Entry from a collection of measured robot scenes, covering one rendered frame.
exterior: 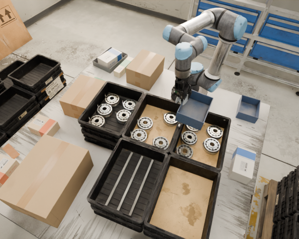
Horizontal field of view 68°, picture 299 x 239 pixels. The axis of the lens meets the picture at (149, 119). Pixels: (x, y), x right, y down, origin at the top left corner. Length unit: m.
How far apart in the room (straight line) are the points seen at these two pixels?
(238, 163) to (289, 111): 1.85
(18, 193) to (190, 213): 0.88
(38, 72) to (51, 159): 1.38
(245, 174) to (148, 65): 1.09
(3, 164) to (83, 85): 0.73
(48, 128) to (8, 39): 2.41
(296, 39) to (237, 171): 2.03
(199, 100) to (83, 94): 0.82
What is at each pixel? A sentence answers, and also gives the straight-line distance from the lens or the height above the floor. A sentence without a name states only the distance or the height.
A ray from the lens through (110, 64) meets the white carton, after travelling 2.08.
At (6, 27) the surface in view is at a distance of 3.89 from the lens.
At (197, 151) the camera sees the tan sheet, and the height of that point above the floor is 0.83.
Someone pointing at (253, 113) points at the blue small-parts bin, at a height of 0.70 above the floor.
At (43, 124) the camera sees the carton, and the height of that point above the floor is 0.77.
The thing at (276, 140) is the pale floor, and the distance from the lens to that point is 2.87.
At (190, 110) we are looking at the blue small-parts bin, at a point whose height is 1.07.
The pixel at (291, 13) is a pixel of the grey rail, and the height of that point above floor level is 0.93.
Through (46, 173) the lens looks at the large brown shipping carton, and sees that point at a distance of 1.34.
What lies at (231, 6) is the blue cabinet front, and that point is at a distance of 3.04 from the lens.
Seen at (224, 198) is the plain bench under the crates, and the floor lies 0.70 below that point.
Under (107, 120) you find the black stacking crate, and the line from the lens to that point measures 1.54.
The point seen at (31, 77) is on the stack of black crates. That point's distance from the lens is 2.55.
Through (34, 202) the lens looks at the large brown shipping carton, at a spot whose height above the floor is 0.90.
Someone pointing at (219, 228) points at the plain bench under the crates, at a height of 0.70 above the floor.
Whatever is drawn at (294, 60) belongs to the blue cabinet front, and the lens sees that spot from 3.29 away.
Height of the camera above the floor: 2.04
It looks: 52 degrees down
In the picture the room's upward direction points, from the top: 4 degrees clockwise
